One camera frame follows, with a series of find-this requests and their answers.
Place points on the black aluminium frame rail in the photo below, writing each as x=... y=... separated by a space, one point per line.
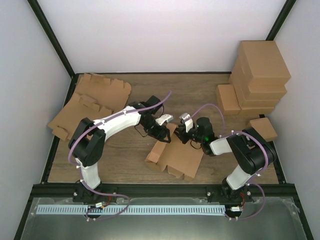
x=213 y=192

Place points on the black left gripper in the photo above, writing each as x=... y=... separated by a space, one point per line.
x=166 y=131

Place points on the right black frame post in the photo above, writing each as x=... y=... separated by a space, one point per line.
x=281 y=18

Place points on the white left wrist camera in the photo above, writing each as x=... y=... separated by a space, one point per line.
x=165 y=118

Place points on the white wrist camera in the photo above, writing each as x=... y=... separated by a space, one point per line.
x=165 y=118
x=186 y=120

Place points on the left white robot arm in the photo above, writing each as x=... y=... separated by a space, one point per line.
x=88 y=141

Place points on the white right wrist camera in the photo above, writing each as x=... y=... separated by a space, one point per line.
x=186 y=120

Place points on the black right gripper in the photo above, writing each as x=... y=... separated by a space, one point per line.
x=182 y=134

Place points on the flat cardboard blank stack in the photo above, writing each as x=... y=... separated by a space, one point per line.
x=110 y=93

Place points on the small folded box left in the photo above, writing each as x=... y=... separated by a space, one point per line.
x=227 y=99

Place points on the cardboard box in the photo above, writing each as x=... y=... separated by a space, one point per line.
x=178 y=159

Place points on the light blue slotted cable duct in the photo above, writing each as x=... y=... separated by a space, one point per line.
x=206 y=210

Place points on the small folded box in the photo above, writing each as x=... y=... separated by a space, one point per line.
x=227 y=99
x=264 y=127

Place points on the top large folded box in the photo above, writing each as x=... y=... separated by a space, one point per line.
x=263 y=63

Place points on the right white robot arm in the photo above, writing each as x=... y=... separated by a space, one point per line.
x=251 y=151

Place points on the black frame post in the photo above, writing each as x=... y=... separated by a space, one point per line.
x=42 y=19
x=281 y=18

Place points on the left black frame post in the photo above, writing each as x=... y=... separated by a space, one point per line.
x=42 y=19

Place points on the small folded box front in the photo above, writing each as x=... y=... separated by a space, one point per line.
x=264 y=127

